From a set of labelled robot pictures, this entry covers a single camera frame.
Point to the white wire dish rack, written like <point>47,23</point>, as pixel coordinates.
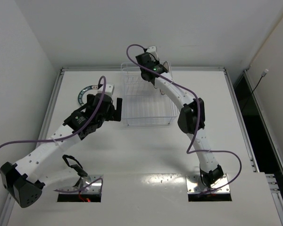
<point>144,105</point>

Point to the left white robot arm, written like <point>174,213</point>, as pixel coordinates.
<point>22,179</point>

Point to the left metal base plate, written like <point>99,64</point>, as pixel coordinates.
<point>92,184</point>

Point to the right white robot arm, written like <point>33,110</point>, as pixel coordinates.
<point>191,120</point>

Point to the plate with green lettering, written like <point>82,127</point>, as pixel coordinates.
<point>82,95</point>

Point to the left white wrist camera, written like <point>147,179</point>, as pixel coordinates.
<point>109,89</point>

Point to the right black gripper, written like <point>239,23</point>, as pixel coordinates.
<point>145,58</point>

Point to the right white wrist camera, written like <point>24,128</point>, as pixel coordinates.
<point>152,50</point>

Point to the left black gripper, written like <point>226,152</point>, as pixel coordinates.
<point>118,109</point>

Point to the plate with orange sunburst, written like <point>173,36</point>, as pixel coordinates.
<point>167,65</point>

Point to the metal base plate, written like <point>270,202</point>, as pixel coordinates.
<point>195,185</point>
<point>92,184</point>

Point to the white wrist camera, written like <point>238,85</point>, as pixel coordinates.
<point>152,50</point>
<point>109,89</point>

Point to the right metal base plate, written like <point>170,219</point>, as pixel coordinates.
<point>195,185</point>

